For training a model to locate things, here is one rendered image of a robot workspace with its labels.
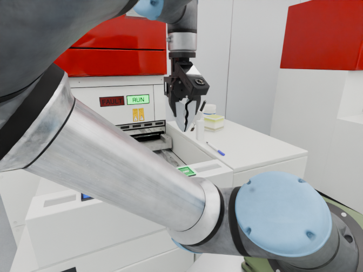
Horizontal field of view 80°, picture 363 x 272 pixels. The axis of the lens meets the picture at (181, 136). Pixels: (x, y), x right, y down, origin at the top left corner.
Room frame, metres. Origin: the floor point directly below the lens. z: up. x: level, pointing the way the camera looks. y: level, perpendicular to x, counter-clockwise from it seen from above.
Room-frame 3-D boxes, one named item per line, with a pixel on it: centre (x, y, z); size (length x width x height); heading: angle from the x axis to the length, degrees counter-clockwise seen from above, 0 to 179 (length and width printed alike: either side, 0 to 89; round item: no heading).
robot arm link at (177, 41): (0.60, 0.00, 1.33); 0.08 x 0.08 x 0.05
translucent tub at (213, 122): (1.02, -0.16, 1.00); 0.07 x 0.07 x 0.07; 44
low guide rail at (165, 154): (0.90, 0.03, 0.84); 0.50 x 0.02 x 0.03; 24
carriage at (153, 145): (1.02, 0.23, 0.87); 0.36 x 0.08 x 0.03; 114
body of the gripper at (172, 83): (0.60, 0.00, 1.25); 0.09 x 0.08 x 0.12; 24
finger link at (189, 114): (0.61, -0.01, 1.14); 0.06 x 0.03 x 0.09; 24
